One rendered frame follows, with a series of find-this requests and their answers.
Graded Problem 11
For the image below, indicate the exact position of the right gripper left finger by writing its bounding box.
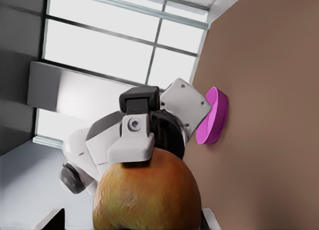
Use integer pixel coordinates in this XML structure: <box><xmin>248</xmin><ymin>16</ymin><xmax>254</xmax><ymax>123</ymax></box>
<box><xmin>34</xmin><ymin>208</ymin><xmax>66</xmax><ymax>230</ymax></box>

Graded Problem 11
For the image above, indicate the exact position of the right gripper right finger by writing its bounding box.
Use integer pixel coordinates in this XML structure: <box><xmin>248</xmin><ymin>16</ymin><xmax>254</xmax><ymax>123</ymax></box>
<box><xmin>201</xmin><ymin>208</ymin><xmax>220</xmax><ymax>230</ymax></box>

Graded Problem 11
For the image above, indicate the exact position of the pale finger of the left gripper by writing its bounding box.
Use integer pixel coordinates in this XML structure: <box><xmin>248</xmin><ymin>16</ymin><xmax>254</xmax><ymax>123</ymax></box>
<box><xmin>108</xmin><ymin>86</ymin><xmax>160</xmax><ymax>169</ymax></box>

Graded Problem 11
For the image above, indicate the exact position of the red-yellow apple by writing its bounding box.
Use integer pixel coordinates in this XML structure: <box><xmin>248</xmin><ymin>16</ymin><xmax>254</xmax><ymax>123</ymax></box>
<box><xmin>92</xmin><ymin>148</ymin><xmax>202</xmax><ymax>230</ymax></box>

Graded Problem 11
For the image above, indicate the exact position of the pink plate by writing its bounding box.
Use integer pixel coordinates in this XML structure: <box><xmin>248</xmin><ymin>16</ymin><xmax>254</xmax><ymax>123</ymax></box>
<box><xmin>195</xmin><ymin>86</ymin><xmax>229</xmax><ymax>145</ymax></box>

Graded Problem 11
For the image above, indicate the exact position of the grey-framed window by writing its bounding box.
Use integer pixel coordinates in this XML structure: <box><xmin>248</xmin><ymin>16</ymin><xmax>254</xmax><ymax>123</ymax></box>
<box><xmin>32</xmin><ymin>0</ymin><xmax>220</xmax><ymax>149</ymax></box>

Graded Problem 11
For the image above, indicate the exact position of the grey wrist camera mount plate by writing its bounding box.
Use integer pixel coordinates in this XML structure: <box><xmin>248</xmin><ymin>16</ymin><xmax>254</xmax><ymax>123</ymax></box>
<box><xmin>160</xmin><ymin>77</ymin><xmax>212</xmax><ymax>139</ymax></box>

